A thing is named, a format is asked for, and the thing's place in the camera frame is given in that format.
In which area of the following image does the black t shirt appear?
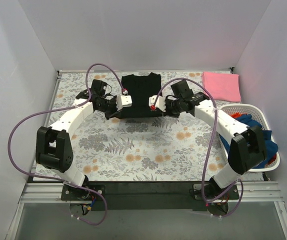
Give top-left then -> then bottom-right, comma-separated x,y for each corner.
117,72 -> 163,119

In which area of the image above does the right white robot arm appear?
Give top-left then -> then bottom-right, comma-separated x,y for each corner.
164,78 -> 268,203

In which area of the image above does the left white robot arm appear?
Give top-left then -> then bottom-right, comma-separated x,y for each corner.
35,79 -> 117,200

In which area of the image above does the floral table mat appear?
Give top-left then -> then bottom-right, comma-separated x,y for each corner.
33,71 -> 264,182

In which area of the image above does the folded pink t shirt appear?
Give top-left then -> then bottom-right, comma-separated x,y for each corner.
201,72 -> 241,103

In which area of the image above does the red orange t shirt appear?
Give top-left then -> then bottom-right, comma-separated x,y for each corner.
230,112 -> 278,167

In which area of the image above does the white laundry basket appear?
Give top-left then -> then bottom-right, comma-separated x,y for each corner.
220,103 -> 280,172

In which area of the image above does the blue t shirt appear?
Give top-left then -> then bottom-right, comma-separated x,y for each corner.
219,113 -> 279,166

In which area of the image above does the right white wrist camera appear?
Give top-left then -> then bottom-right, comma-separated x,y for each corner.
148,95 -> 166,112

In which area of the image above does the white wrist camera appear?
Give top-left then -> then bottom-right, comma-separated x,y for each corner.
116,94 -> 133,111
148,95 -> 166,112

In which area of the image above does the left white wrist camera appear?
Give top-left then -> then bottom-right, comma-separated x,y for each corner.
116,94 -> 133,111

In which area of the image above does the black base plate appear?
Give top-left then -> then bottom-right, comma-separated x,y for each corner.
60,181 -> 241,212

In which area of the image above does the aluminium frame rail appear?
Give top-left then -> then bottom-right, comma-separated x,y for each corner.
7,181 -> 287,240

